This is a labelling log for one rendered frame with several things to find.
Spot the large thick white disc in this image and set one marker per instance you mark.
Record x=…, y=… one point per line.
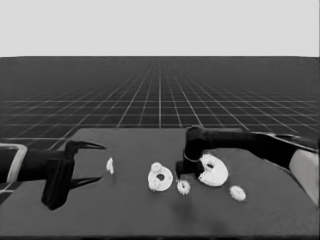
x=218, y=173

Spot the white round carrier with pins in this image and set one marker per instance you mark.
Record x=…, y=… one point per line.
x=168, y=180

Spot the small thin white T-shaped piece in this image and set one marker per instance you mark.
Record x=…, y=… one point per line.
x=110, y=166

